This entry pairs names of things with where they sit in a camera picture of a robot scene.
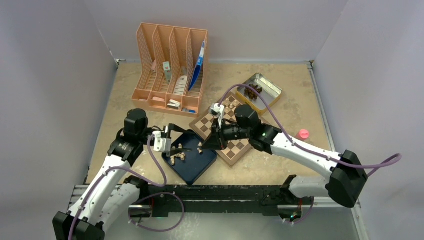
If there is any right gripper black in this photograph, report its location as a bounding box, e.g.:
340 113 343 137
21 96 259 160
202 117 252 151

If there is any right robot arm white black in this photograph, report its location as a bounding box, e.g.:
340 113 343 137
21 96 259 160
201 103 368 208

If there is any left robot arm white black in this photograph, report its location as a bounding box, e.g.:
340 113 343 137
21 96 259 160
52 108 187 240

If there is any pile of light chess pieces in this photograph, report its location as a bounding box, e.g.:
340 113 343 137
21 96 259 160
170 143 185 166

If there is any wooden chess board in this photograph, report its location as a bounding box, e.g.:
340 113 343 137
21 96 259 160
189 92 253 167

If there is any pile of dark chess pieces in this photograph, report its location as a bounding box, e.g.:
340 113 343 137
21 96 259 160
244 83 263 100

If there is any dark blue tray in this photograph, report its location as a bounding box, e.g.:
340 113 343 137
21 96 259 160
161 130 218 185

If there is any white stapler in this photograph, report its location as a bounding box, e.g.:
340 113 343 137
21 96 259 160
166 99 181 110

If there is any pink eraser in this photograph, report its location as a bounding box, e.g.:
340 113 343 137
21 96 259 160
151 96 165 103

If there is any white labelled tube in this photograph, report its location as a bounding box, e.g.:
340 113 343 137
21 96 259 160
173 75 188 95

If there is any yellow metal tin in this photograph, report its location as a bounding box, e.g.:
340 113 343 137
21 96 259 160
235 73 282 116

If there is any green white small box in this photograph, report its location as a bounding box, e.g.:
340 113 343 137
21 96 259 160
162 61 172 85

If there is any pink plastic desk organizer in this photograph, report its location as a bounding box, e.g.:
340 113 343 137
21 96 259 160
131 23 209 118

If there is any blue folder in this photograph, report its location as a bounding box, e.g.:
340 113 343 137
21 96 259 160
188 41 206 91

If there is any pink capped small bottle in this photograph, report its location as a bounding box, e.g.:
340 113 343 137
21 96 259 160
295 129 310 141

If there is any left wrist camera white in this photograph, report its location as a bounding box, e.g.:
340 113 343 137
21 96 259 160
153 131 172 154

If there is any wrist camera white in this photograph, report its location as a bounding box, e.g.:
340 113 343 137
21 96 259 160
153 131 172 154
209 103 225 119

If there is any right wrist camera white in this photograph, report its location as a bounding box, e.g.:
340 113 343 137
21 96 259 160
209 103 225 119

